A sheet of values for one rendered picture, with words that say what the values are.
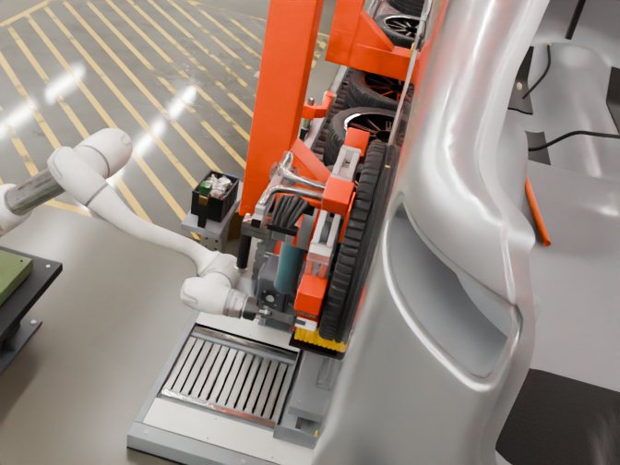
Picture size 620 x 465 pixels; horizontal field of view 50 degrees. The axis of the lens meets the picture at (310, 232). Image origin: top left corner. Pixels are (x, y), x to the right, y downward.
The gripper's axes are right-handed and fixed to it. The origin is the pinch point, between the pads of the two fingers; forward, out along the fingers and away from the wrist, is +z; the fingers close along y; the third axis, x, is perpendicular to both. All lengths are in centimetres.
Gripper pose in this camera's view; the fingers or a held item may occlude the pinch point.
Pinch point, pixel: (305, 324)
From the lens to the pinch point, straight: 212.0
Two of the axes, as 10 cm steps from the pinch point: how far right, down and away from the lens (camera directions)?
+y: -0.2, -1.8, -9.8
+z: 9.6, 2.6, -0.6
